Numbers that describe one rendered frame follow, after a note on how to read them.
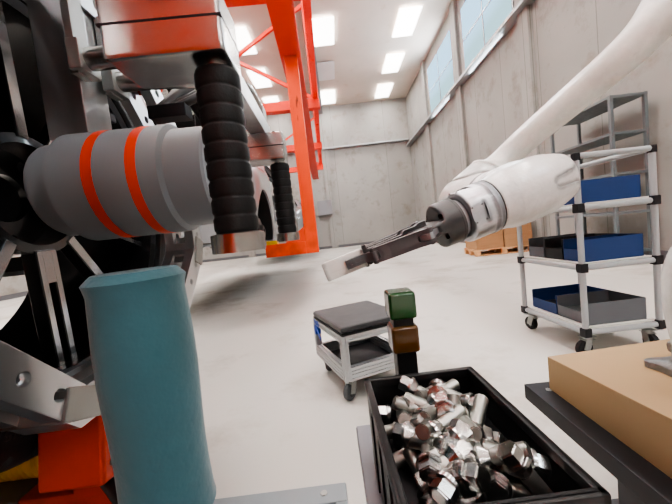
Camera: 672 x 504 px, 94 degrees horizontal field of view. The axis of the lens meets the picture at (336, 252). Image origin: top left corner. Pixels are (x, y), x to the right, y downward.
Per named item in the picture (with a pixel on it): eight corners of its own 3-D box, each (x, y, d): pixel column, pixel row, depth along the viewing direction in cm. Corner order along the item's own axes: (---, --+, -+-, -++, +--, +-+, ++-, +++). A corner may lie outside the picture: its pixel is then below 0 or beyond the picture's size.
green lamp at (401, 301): (385, 314, 49) (382, 289, 49) (410, 311, 49) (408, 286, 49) (390, 321, 45) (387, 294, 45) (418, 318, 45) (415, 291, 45)
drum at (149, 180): (109, 242, 50) (95, 152, 49) (243, 227, 50) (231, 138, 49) (23, 245, 36) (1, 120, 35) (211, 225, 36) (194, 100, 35)
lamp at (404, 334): (388, 345, 49) (386, 320, 49) (413, 342, 49) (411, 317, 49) (394, 355, 45) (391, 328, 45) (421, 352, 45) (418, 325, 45)
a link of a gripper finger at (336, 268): (367, 265, 51) (368, 265, 50) (327, 281, 50) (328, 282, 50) (361, 247, 51) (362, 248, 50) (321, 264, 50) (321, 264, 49)
